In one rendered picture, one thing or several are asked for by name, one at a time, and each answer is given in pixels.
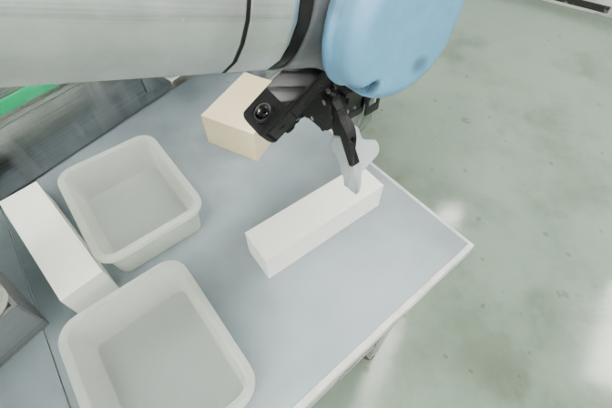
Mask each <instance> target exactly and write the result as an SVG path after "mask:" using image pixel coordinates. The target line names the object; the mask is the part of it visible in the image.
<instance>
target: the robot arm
mask: <svg viewBox="0 0 612 408"><path fill-rule="evenodd" d="M463 3H464V0H0V87H23V86H38V85H52V84H65V83H79V82H94V81H108V80H121V79H135V78H150V77H176V76H190V75H205V74H218V73H232V72H246V71H261V70H280V69H282V70H281V71H280V73H279V74H278V75H277V76H276V77H275V78H274V79H273V80H272V81H271V82H270V83H269V84H268V85H267V87H266V88H265V89H264V90H263V91H262V92H261V93H260V94H259V95H258V96H257V98H256V99H255V100H254V101H253V102H252V103H251V104H250V105H249V106H248V107H247V109H246V110H245V111H244V112H243V116H244V118H245V120H246V121H247V122H248V123H249V125H250V126H251V127H252V128H253V129H254V130H255V131H256V132H257V133H258V134H259V135H260V136H261V137H262V138H264V139H266V140H267V141H269V142H271V143H275V142H276V141H278V139H279V138H280V137H281V136H282V135H283V134H284V133H285V132H286V133H290V132H292V130H293V129H294V127H295V124H297V123H299V121H300V119H301V118H303V117H306V118H309V119H310V120H311V121H312V122H313V123H315V124H316V125H317V126H318V127H319V128H321V131H324V130H330V129H332V132H333V135H334V137H333V138H332V140H331V142H330V145H331V149H332V152H333V153H334V155H335V156H336V158H337V159H338V162H339V166H340V172H341V173H342V176H343V180H344V186H345V187H347V188H348V189H349V190H351V191H352V192H353V193H354V194H357V193H359V192H360V188H361V184H362V172H363V171H364V170H365V169H366V168H367V166H368V165H369V164H370V163H371V162H372V161H373V160H374V159H375V157H376V156H377V155H378V153H379V145H378V143H377V141H376V140H374V139H363V138H362V136H361V133H360V131H359V129H358V128H357V127H356V126H355V125H354V124H353V122H352V118H353V117H356V116H357V115H359V114H361V113H362V112H363V108H364V105H365V109H364V115H365V116H367V115H369V114H371V113H372V112H373V111H375V110H376V109H378V107H379V103H380V98H381V97H389V96H391V95H394V94H397V93H399V92H401V91H403V90H405V89H406V88H407V87H409V86H410V85H412V84H413V83H414V82H415V81H417V80H418V79H419V78H420V77H421V76H422V75H423V74H424V73H425V72H426V71H427V70H428V69H429V68H430V67H431V66H432V65H433V63H434V62H435V61H436V59H437V58H438V57H439V55H441V53H442V52H443V50H444V48H445V46H446V45H447V43H448V41H449V39H450V36H451V33H452V32H453V29H454V27H455V25H456V23H457V21H458V18H459V16H460V14H461V10H462V7H463ZM371 98H376V102H375V103H373V104H371V105H369V103H370V101H371Z"/></svg>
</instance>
